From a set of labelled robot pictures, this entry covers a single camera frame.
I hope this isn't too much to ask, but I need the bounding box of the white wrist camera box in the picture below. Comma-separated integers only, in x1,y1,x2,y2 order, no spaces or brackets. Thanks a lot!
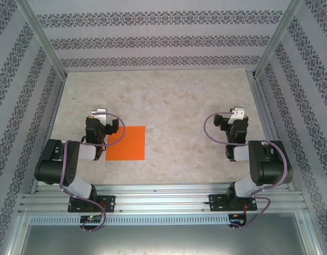
228,107,246,125
91,108,109,125

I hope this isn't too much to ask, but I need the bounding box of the orange paper sheet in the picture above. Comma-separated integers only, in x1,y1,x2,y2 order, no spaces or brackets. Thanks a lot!
105,125,147,162

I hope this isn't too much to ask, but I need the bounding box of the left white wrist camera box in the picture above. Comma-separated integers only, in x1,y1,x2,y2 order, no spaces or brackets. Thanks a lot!
91,108,109,125

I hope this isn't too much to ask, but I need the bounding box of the grey metal sheet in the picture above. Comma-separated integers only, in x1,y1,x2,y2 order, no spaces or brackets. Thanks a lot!
1,213,326,255

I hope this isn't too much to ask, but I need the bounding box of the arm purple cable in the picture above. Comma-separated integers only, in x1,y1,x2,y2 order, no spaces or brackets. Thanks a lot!
58,111,126,234
203,111,295,231

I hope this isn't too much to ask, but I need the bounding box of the slotted grey cable duct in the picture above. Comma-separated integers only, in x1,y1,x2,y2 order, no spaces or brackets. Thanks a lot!
29,214,231,226

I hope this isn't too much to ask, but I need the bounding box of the aluminium side rail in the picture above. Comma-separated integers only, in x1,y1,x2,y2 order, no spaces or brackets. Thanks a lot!
246,70,296,192
29,75,67,194

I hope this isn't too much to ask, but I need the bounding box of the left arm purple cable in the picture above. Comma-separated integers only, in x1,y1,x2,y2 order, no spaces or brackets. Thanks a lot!
58,111,126,234

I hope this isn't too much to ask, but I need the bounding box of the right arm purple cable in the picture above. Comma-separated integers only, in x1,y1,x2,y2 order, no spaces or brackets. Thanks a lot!
203,111,295,231

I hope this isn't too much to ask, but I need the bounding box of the wide aluminium base rail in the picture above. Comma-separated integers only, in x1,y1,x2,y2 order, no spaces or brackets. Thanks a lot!
18,184,309,214

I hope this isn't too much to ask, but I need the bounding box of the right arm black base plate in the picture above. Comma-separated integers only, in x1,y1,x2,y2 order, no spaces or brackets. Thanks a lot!
209,193,258,213

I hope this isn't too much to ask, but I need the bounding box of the aluminium frame post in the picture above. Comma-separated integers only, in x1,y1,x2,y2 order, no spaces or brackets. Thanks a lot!
253,0,304,80
15,0,68,78

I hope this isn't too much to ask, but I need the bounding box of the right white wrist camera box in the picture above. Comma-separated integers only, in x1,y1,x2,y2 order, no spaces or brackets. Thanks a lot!
228,107,246,125

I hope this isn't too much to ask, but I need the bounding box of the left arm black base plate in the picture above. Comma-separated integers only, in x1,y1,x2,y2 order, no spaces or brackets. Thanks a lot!
67,195,117,213

